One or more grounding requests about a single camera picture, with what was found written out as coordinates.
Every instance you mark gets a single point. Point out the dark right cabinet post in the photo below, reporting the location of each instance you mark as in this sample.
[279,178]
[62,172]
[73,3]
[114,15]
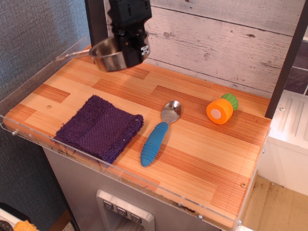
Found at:
[288,62]

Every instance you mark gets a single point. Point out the small steel saucepan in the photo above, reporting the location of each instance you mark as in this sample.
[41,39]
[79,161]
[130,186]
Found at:
[106,55]

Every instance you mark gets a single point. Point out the orange object bottom left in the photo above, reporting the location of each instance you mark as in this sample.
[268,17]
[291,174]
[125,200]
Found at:
[24,226]

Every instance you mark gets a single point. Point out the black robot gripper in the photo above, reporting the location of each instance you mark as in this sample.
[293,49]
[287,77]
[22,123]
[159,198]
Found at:
[128,18]

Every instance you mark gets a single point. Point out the white toy sink unit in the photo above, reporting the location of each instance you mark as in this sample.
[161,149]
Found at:
[284,158]

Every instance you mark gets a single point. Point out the dark cabinet post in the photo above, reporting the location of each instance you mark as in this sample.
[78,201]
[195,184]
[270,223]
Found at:
[96,17]
[288,62]

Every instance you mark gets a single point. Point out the blue handled metal spoon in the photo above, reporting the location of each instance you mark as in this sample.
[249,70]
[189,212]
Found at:
[170,113]

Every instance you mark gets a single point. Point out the dark left cabinet post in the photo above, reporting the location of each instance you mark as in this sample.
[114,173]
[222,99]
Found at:
[96,17]

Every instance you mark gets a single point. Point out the orange toy carrot piece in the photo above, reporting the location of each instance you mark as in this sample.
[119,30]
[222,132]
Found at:
[221,110]

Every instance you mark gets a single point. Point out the silver dispenser button panel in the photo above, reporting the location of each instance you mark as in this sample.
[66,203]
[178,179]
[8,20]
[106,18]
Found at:
[120,215]

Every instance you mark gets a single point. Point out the purple folded towel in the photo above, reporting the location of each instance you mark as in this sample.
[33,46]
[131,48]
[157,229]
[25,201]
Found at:
[100,129]

